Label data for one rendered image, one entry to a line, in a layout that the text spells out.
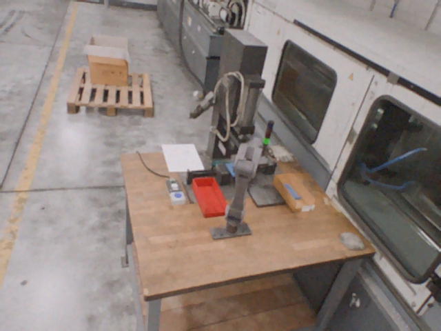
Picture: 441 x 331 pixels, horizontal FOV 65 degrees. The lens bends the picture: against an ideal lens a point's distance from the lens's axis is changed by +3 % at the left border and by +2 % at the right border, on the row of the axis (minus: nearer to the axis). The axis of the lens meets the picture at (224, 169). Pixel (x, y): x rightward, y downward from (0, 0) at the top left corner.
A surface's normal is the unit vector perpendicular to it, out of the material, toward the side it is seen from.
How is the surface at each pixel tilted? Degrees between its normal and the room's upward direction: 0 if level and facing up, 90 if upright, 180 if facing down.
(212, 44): 90
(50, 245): 0
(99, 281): 0
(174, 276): 0
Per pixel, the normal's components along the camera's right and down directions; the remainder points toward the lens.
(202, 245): 0.15, -0.81
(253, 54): 0.33, 0.58
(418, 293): -0.95, 0.03
